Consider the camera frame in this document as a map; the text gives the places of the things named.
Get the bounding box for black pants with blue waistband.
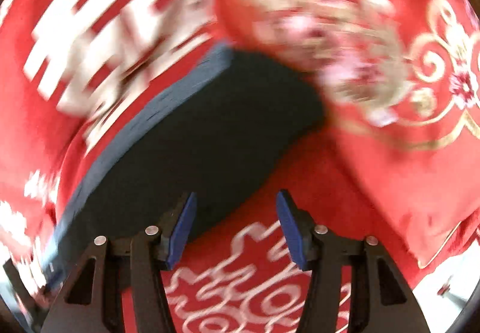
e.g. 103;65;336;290
41;43;324;287

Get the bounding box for red embroidered floral cushion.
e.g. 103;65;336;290
221;0;479;268

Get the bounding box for red sofa cover with lettering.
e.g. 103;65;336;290
0;0;425;333

